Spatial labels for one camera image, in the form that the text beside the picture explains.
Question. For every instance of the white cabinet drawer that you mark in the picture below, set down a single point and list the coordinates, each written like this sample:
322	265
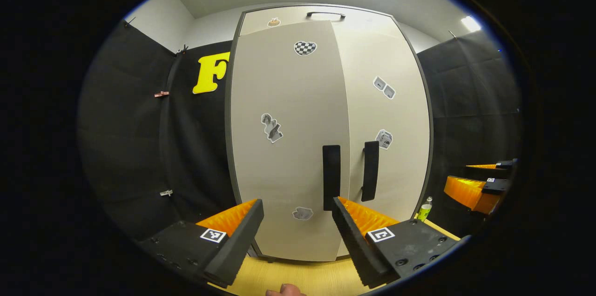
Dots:
363	19

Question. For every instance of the black backdrop cloth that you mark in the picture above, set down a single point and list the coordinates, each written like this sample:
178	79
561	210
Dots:
470	110
130	147

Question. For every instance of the white shoe cabinet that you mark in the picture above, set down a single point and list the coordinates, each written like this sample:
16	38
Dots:
298	170

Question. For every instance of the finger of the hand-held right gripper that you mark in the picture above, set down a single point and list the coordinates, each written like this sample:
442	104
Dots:
505	164
496	186

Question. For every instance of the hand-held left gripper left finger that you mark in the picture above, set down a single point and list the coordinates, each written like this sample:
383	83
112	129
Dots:
233	249

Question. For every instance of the white cabinet door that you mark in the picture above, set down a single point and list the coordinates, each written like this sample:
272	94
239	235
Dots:
288	170
396	114

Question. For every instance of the red clip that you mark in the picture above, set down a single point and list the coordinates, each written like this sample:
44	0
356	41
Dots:
161	94

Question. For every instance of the silver clip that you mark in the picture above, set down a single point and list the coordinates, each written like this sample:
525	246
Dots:
166	192

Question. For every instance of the green bottle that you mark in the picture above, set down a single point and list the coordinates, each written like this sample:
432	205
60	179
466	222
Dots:
424	212

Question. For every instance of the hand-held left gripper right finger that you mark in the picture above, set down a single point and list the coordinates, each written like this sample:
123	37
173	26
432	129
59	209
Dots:
356	245

